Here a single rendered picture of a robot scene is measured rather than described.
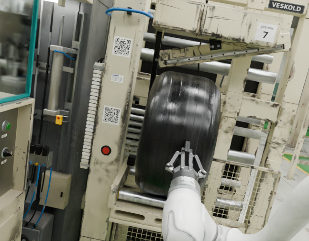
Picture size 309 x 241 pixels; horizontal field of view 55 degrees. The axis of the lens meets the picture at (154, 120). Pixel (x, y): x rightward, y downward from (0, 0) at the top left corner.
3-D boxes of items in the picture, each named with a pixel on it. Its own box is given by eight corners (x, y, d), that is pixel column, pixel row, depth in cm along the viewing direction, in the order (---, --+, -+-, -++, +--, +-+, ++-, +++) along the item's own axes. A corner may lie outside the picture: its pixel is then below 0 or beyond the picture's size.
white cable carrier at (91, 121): (80, 167, 133) (94, 61, 124) (83, 163, 138) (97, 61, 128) (89, 169, 133) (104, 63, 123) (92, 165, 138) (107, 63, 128)
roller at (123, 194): (115, 198, 125) (117, 187, 126) (116, 198, 129) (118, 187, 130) (196, 215, 123) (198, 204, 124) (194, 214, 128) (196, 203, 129)
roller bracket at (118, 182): (106, 208, 123) (109, 187, 121) (123, 173, 162) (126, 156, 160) (114, 210, 123) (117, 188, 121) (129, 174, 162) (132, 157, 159)
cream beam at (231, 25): (151, 26, 143) (157, -6, 140) (155, 31, 167) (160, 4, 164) (277, 49, 140) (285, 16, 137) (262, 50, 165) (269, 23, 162)
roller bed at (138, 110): (107, 154, 172) (115, 104, 165) (113, 147, 186) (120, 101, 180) (140, 160, 171) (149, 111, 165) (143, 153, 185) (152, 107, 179)
